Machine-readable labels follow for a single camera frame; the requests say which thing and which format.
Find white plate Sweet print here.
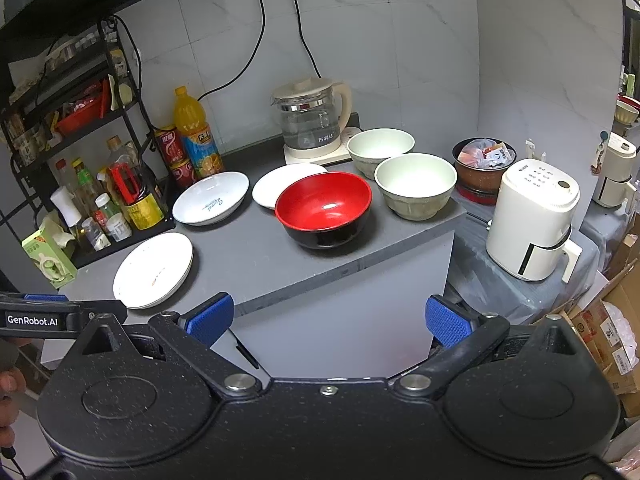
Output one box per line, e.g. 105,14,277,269
172,171,250,226

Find white ceramic bowl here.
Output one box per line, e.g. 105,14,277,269
347,128,416,180
374,153,458,222

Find white plate Bakery print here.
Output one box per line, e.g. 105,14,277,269
252,164,328,210

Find red and black bowl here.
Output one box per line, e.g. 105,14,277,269
274,171,372,250

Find person's left hand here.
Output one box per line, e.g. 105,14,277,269
0,338,32,448

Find green cardboard box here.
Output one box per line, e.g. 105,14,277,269
22,226,77,289

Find white plate leaf pattern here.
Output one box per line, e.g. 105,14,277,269
112,232,194,310

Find small clear spice jar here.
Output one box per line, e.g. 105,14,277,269
81,217,111,252

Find white air fryer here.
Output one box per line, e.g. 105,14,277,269
486,159,582,283

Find white cap seasoning jar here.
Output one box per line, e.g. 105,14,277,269
96,193,132,242

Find cardboard boxes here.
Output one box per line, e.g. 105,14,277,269
556,216,639,418

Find soy sauce bottle yellow label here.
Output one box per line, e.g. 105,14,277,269
107,136,165,231

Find brown pot with packets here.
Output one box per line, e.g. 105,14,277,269
452,138,516,205

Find red drink can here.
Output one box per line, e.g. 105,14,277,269
154,127,196,188

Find cream kettle base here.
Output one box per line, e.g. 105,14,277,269
283,127,361,166

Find orange juice bottle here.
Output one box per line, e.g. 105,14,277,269
174,86,224,178

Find white blender appliance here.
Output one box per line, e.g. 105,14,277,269
592,132,637,209

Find glass electric kettle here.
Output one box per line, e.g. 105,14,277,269
271,77,352,151

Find black wire shelf rack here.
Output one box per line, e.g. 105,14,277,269
0,15,177,270

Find black power cable left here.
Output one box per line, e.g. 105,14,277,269
196,0,267,102

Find black power cable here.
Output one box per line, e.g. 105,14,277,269
283,0,324,79
196,0,267,102

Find black power cable right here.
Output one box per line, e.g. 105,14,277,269
283,0,324,79

